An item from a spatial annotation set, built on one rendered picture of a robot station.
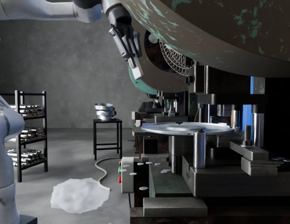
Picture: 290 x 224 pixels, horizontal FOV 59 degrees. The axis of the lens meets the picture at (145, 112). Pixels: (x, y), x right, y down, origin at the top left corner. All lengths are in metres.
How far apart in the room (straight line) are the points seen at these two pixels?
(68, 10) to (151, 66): 1.21
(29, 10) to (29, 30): 7.23
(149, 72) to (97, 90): 5.43
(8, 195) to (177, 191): 0.57
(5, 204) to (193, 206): 0.63
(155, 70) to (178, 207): 1.65
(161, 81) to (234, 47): 1.78
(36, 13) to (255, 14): 0.78
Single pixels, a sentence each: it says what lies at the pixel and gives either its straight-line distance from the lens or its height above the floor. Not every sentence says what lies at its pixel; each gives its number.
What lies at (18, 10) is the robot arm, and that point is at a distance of 0.99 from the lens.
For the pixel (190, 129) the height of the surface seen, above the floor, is 0.79.
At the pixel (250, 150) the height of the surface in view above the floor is 0.76.
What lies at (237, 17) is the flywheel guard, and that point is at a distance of 0.39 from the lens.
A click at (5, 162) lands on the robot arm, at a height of 0.67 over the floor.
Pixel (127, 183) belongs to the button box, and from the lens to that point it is 1.08.
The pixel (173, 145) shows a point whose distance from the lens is 0.79.
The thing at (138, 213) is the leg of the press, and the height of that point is 0.62.
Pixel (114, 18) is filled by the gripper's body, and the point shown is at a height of 1.14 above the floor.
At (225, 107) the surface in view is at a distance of 0.84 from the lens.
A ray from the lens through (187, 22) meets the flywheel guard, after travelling 0.37.
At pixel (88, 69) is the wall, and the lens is 7.59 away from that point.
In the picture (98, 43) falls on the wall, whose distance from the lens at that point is 7.65.
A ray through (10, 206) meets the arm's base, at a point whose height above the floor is 0.52.
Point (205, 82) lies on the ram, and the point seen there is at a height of 0.92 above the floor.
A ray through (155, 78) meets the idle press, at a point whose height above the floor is 1.04.
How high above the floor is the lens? 0.88
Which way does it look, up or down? 3 degrees down
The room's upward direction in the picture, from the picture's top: straight up
